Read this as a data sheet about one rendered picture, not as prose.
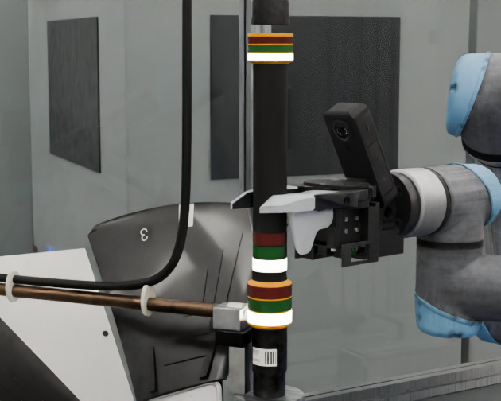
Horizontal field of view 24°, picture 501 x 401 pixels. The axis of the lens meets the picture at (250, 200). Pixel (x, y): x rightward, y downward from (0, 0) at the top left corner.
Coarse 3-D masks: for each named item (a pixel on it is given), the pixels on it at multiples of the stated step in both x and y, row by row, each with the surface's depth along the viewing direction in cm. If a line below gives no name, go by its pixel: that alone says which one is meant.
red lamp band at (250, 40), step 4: (248, 40) 110; (252, 40) 109; (256, 40) 109; (260, 40) 108; (264, 40) 108; (268, 40) 108; (272, 40) 108; (276, 40) 108; (280, 40) 108; (284, 40) 108; (288, 40) 109; (292, 40) 110
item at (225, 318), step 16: (224, 304) 116; (224, 320) 114; (240, 320) 114; (224, 336) 114; (240, 336) 113; (240, 352) 114; (240, 368) 114; (240, 384) 114; (240, 400) 113; (256, 400) 113; (272, 400) 113; (288, 400) 113; (304, 400) 114
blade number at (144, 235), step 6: (138, 228) 130; (144, 228) 130; (150, 228) 129; (138, 234) 129; (144, 234) 129; (150, 234) 129; (138, 240) 129; (144, 240) 129; (150, 240) 129; (138, 246) 129
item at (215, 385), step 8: (208, 384) 117; (216, 384) 117; (176, 392) 118; (184, 392) 118; (192, 392) 117; (200, 392) 117; (208, 392) 117; (216, 392) 116; (152, 400) 119; (160, 400) 119; (168, 400) 118; (176, 400) 118; (184, 400) 117; (192, 400) 117; (200, 400) 117; (208, 400) 116; (216, 400) 116
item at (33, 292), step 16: (0, 288) 125; (16, 288) 125; (32, 288) 124; (48, 288) 123; (96, 304) 121; (112, 304) 120; (128, 304) 119; (160, 304) 118; (176, 304) 117; (192, 304) 116; (208, 304) 116
